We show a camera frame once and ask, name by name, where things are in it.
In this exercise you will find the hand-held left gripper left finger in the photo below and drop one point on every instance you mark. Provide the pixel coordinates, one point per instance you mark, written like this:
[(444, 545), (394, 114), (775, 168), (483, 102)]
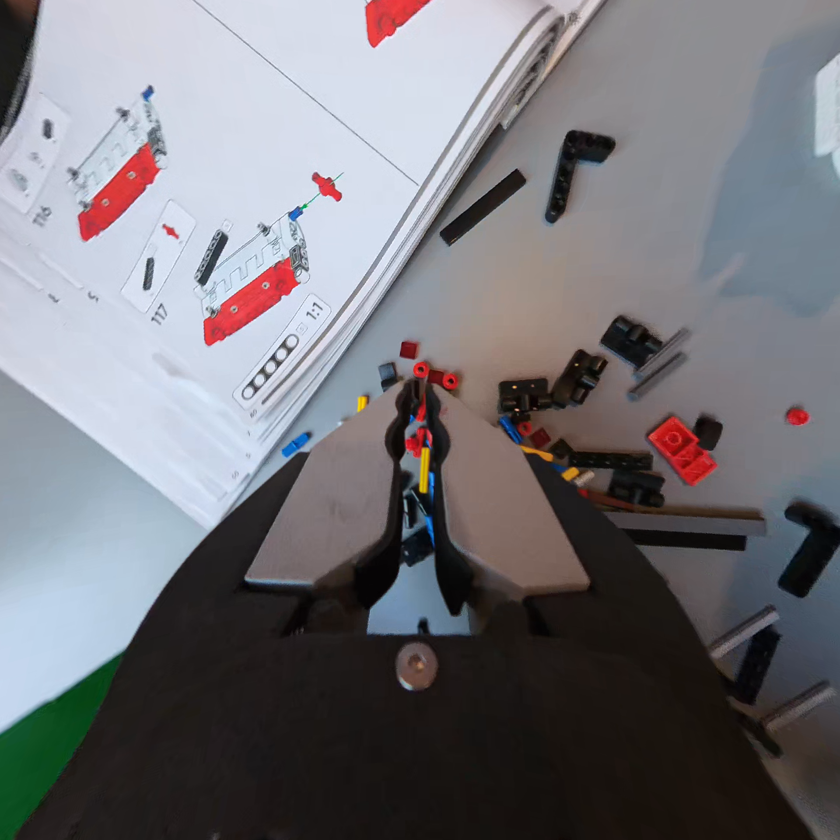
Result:
[(328, 518)]

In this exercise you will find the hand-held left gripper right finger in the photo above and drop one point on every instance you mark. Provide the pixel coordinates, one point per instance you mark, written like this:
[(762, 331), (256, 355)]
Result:
[(512, 518)]

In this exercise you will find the small red brick connector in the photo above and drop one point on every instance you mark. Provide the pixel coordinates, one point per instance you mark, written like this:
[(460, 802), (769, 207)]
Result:
[(416, 443)]

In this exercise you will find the pile of brick pieces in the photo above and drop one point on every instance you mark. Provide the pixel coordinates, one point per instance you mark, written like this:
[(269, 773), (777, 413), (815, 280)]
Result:
[(682, 449)]

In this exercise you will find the grey desk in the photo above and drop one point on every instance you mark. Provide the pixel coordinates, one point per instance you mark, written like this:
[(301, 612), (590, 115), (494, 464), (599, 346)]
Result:
[(656, 262)]

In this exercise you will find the small red round stud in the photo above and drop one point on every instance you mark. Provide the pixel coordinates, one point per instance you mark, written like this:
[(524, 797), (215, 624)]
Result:
[(797, 416)]

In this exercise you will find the green plastic bin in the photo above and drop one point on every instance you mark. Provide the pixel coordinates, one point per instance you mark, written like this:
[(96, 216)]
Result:
[(39, 774)]

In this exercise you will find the open instruction booklet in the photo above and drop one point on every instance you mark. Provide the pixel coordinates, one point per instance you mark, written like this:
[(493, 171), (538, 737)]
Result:
[(229, 131)]

